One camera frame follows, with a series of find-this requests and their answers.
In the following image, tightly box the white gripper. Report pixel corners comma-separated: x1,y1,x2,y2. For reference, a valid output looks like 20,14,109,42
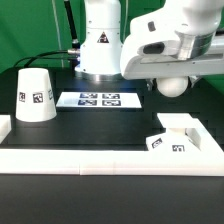
120,13,224,91

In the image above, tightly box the white lamp bulb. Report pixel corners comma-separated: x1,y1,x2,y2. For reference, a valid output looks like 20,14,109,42
156,77,188,97

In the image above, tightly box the white lamp base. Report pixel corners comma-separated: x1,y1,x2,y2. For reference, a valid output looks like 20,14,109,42
146,113,199,153

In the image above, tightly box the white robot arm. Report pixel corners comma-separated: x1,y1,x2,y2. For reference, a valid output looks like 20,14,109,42
76,0,224,97

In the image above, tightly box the white lamp shade cone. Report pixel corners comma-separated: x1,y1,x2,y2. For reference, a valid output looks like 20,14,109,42
16,68,57,122

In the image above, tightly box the white marker sheet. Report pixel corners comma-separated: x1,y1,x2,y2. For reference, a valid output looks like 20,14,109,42
56,92,141,108

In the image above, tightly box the white U-shaped frame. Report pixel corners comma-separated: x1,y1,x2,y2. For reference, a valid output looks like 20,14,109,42
0,117,224,176

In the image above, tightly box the black cable bundle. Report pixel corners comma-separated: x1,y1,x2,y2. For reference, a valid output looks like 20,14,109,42
13,0,83,69

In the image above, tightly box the thin grey cable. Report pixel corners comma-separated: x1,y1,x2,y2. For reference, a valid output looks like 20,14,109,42
51,0,65,69

